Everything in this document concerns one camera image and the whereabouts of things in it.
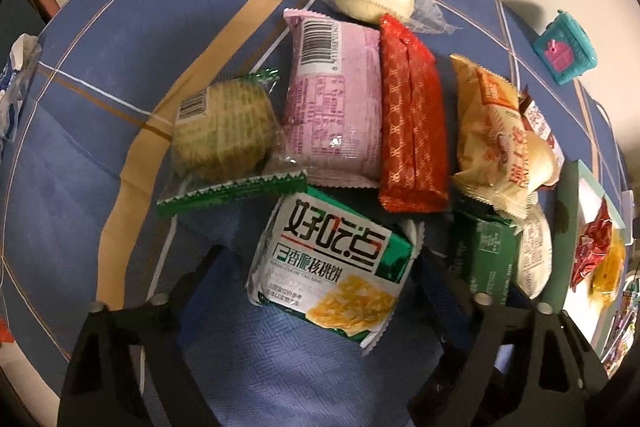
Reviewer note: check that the cream white snack packet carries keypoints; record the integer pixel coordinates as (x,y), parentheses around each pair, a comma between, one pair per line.
(534,265)

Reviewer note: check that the pink snack packet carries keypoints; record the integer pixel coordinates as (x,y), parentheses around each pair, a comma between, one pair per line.
(332,118)

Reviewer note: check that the white tray with green rim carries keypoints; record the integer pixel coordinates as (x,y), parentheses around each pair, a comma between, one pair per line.
(578,197)

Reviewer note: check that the teal toy house box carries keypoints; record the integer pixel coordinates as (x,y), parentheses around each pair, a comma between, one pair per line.
(565,49)

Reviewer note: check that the green snack packet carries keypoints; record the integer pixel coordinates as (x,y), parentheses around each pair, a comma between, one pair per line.
(484,251)

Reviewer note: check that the white-green walnut cookie packet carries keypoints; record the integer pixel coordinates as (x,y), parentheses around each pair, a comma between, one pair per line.
(332,266)

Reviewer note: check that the yellow snack packet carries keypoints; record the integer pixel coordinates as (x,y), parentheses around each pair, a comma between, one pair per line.
(610,269)

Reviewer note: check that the green-edged round cake packet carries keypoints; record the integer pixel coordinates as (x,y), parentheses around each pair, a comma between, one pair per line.
(228,144)

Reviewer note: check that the blue plaid tablecloth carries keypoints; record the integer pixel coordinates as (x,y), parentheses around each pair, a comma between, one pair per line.
(80,181)

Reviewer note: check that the orange swiss roll packet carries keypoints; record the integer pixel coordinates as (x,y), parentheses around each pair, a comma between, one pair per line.
(492,147)

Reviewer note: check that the red patterned snack packet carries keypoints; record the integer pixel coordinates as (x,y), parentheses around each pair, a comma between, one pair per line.
(415,160)

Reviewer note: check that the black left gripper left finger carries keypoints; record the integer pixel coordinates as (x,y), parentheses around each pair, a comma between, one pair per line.
(101,386)

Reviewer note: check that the crumpled blue-white wrapper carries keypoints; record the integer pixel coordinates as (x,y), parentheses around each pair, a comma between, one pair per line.
(16,77)

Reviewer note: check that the red crinkled snack packet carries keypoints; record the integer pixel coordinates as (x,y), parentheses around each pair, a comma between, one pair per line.
(592,245)

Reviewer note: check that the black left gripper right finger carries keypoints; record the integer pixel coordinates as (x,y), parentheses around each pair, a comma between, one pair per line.
(502,366)

